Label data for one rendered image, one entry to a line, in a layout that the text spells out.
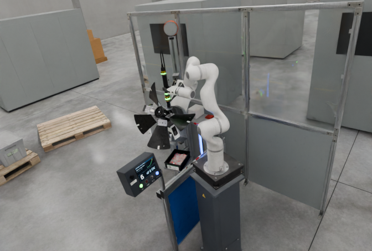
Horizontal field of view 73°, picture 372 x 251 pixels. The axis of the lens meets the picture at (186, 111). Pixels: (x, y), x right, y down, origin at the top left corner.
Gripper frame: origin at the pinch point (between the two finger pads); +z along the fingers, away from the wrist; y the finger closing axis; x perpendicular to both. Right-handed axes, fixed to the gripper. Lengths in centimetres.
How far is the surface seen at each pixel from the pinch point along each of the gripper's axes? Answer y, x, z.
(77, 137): 3, -143, 257
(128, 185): -83, -30, -41
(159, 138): -17.0, -45.8, 0.9
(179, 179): -35, -63, -38
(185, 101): 29.4, -26.7, 5.5
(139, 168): -72, -23, -40
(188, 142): 31, -82, 9
